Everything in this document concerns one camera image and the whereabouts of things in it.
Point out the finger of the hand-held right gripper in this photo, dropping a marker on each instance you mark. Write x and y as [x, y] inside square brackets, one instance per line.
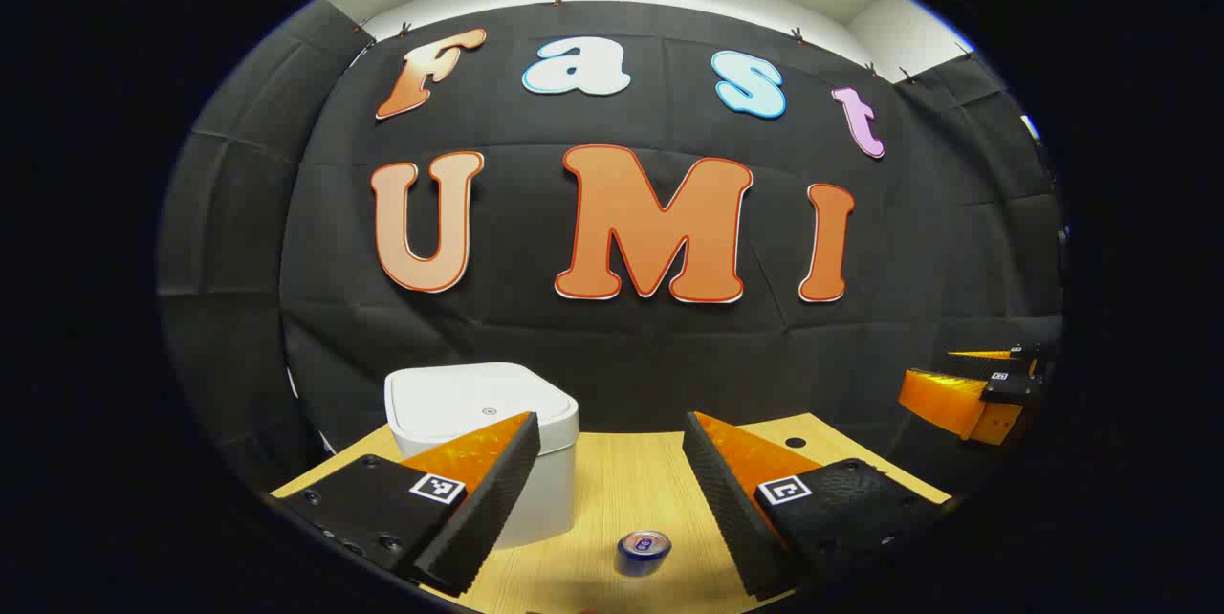
[994, 358]
[942, 399]

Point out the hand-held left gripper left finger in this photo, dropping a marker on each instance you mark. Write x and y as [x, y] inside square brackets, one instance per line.
[497, 499]

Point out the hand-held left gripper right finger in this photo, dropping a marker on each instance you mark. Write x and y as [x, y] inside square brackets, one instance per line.
[727, 509]

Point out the blue pop can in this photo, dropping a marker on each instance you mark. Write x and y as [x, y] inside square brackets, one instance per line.
[644, 552]

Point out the white desktop garbage bin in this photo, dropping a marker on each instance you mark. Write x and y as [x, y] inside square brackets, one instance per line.
[478, 394]

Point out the wooden desktop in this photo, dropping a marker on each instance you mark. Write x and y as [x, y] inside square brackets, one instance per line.
[622, 490]

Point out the black backdrop cloth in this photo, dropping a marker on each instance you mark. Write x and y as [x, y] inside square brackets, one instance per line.
[622, 346]

